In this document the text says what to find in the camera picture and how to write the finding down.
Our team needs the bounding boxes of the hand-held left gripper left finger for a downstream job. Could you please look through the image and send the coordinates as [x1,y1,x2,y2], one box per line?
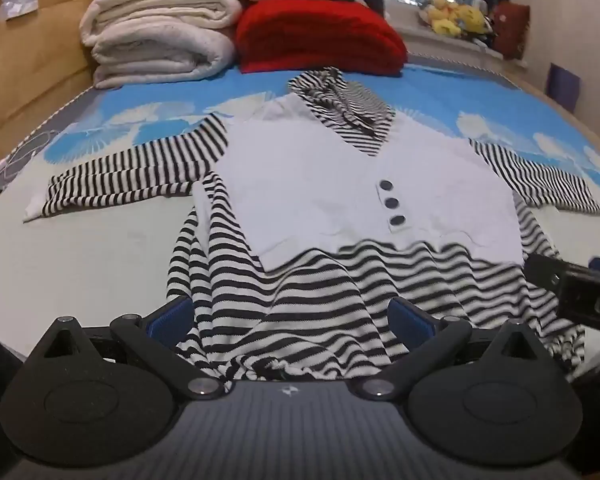
[26,295,224,402]

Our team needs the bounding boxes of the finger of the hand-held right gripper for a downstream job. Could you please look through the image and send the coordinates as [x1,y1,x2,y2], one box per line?
[524,253,572,292]

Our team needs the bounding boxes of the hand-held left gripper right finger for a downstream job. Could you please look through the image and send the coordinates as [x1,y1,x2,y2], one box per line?
[349,297,556,402]

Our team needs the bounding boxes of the black white striped hooded top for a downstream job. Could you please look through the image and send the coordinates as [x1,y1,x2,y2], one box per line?
[22,66,600,393]

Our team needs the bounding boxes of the purple box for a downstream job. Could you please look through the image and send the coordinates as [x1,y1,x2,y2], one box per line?
[547,62,582,114]

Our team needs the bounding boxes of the yellow plush toys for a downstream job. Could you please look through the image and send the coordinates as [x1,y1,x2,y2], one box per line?
[419,0,489,39]

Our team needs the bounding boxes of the cream folded blanket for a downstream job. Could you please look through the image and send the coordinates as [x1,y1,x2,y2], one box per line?
[80,0,244,90]

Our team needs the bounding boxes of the wooden bed headboard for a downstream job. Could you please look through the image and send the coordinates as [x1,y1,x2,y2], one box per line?
[0,0,117,177]

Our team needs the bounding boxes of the red knitted blanket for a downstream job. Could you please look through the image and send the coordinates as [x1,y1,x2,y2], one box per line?
[234,0,409,79]

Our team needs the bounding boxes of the crumpled clear plastic wrap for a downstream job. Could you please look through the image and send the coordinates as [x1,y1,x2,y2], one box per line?
[0,0,42,23]

